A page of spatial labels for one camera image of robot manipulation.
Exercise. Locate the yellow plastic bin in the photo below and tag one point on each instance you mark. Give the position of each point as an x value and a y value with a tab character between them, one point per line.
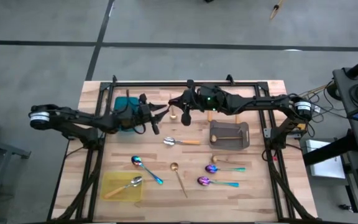
113	180

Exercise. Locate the teal plastic bin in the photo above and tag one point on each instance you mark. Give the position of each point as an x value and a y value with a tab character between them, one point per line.
120	102

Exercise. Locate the black aluminium table frame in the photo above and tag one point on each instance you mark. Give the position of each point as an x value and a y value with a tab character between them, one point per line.
135	84

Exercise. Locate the grey equipment cart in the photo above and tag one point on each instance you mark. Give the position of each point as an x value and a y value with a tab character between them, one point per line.
342	93

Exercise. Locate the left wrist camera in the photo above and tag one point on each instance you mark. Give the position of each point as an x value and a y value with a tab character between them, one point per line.
143	99

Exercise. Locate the white box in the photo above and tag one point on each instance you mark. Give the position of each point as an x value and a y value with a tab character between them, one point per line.
325	168

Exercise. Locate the grey side table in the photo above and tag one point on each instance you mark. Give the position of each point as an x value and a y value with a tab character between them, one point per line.
2	147

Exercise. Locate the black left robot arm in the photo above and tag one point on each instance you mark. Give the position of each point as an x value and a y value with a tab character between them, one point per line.
73	116

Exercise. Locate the black plug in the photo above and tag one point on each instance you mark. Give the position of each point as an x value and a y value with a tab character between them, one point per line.
345	208

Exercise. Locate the red clip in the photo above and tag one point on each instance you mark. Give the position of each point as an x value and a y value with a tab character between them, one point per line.
273	158

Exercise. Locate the iridescent rainbow spoon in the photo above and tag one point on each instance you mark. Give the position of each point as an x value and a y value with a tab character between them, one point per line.
211	169
137	160
203	181

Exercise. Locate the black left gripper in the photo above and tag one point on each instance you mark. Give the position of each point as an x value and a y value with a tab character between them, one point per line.
141	116

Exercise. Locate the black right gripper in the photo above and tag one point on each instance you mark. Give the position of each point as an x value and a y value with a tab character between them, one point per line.
193	101

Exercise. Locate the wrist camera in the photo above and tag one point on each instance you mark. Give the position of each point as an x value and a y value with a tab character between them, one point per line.
143	99
186	119

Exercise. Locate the yellow connector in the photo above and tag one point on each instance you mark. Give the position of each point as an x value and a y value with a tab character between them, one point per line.
301	126

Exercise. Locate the black stand beam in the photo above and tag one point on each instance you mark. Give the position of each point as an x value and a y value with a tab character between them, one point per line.
328	151

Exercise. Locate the grey plastic bin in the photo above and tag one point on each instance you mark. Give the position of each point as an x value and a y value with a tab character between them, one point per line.
228	127

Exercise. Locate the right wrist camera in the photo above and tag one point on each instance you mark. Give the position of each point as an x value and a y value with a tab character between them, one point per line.
186	119

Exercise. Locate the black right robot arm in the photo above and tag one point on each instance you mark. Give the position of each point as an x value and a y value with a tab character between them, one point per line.
253	101

